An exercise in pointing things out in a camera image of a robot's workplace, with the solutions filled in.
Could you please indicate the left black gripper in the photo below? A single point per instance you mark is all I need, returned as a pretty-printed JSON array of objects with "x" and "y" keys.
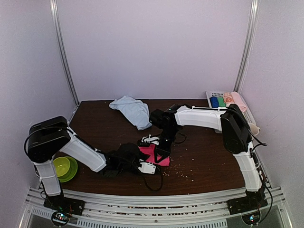
[{"x": 143, "y": 156}]

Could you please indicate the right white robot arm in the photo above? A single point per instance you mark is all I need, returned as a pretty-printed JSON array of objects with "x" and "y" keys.
[{"x": 236, "y": 133}]

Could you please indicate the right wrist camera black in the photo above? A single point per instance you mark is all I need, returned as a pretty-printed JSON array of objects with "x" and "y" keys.
[{"x": 158, "y": 119}]

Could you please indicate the green rolled towel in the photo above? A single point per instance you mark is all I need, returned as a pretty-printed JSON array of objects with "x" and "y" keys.
[{"x": 221, "y": 102}]

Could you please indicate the green plate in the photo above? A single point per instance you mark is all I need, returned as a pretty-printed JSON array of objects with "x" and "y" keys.
[{"x": 72, "y": 172}]

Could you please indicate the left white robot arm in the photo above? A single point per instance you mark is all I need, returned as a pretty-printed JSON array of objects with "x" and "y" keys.
[{"x": 54, "y": 137}]

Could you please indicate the light pink rolled towel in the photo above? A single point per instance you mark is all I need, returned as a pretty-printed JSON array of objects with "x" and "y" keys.
[{"x": 238, "y": 101}]

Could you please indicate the cream patterned mug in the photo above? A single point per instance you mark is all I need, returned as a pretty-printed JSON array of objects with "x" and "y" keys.
[{"x": 254, "y": 129}]

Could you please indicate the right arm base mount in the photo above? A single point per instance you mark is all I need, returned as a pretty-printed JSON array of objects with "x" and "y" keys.
[{"x": 252, "y": 201}]

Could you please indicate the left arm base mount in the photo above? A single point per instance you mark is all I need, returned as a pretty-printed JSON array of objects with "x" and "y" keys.
[{"x": 64, "y": 204}]

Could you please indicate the right aluminium post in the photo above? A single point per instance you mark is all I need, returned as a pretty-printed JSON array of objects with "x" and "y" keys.
[{"x": 251, "y": 29}]

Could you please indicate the white plastic basket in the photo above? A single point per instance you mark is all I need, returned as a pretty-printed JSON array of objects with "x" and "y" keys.
[{"x": 247, "y": 114}]

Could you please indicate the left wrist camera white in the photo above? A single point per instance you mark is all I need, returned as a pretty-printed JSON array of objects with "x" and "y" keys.
[{"x": 147, "y": 168}]

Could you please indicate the aluminium post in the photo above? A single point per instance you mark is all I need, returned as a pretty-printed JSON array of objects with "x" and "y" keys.
[
  {"x": 62, "y": 50},
  {"x": 251, "y": 29}
]

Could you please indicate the green bowl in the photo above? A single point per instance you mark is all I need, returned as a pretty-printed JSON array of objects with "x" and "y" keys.
[{"x": 62, "y": 166}]

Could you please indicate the aluminium front rail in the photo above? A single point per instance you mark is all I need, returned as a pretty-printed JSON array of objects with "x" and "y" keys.
[{"x": 206, "y": 210}]

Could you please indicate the left aluminium post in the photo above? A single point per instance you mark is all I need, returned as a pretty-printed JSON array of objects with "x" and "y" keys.
[{"x": 62, "y": 50}]

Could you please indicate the light blue towel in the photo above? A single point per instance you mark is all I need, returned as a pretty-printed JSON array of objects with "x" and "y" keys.
[{"x": 135, "y": 111}]

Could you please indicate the blue rolled towel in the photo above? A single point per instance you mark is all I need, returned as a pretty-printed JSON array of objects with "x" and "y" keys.
[{"x": 214, "y": 102}]

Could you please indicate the cartoon print rolled towel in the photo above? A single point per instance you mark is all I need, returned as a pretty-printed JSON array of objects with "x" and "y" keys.
[{"x": 228, "y": 99}]

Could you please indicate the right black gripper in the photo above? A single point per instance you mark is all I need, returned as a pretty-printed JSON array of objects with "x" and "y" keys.
[{"x": 163, "y": 151}]

